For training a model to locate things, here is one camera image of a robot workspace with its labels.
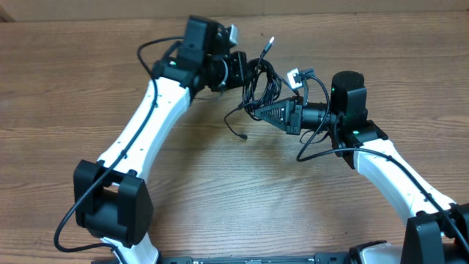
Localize black usb cables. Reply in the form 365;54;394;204
224;36;300;140

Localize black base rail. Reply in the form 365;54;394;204
91;252;367;264

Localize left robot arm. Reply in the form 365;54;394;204
72;15;245;263

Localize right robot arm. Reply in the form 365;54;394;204
254;71;468;263

